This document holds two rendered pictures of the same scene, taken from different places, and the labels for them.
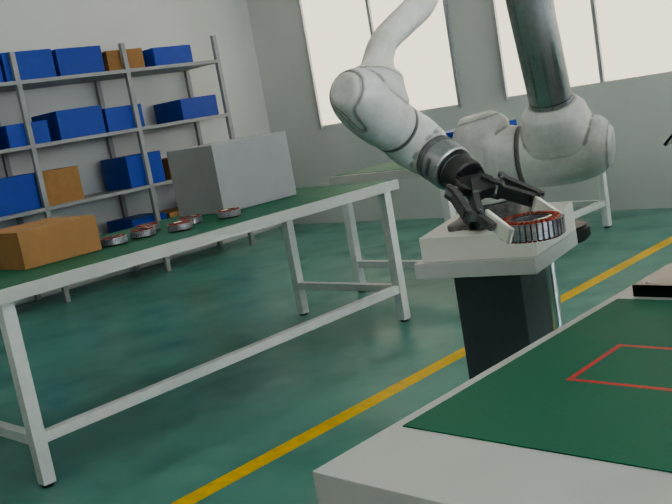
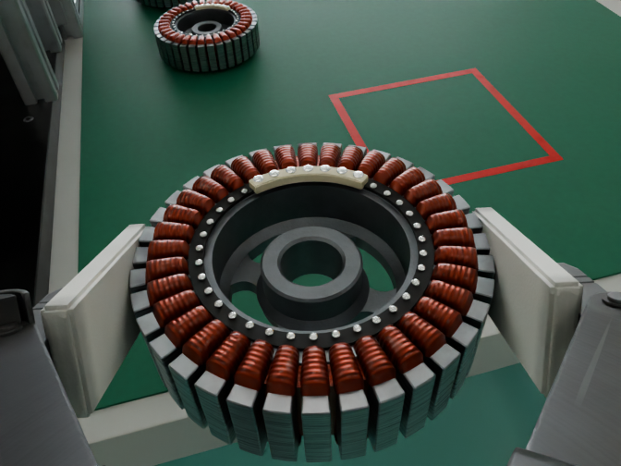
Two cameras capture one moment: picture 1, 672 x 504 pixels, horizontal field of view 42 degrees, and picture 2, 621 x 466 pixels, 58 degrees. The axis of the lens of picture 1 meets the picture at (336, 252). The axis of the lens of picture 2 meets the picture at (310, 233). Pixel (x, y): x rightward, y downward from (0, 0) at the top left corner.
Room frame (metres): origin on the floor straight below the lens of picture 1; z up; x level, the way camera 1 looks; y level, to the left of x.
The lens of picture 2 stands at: (1.58, -0.27, 1.05)
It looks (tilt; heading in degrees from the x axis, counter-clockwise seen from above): 46 degrees down; 211
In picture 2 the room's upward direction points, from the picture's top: 3 degrees counter-clockwise
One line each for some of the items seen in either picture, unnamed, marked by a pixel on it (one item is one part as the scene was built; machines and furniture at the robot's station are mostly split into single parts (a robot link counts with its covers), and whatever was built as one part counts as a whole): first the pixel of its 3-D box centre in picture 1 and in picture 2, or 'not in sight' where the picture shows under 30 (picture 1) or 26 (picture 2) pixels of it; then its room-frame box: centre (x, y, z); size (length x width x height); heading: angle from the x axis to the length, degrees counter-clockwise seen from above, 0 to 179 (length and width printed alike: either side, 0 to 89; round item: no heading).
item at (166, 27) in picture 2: not in sight; (207, 33); (1.13, -0.67, 0.77); 0.11 x 0.11 x 0.04
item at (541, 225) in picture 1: (531, 226); (311, 276); (1.48, -0.34, 0.91); 0.11 x 0.11 x 0.04
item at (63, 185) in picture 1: (49, 187); not in sight; (7.31, 2.24, 0.92); 0.40 x 0.36 x 0.28; 45
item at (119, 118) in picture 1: (113, 120); not in sight; (7.81, 1.72, 1.38); 0.42 x 0.36 x 0.20; 42
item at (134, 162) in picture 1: (133, 170); not in sight; (7.87, 1.65, 0.92); 0.42 x 0.36 x 0.28; 44
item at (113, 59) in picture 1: (113, 63); not in sight; (7.91, 1.63, 1.87); 0.40 x 0.36 x 0.17; 44
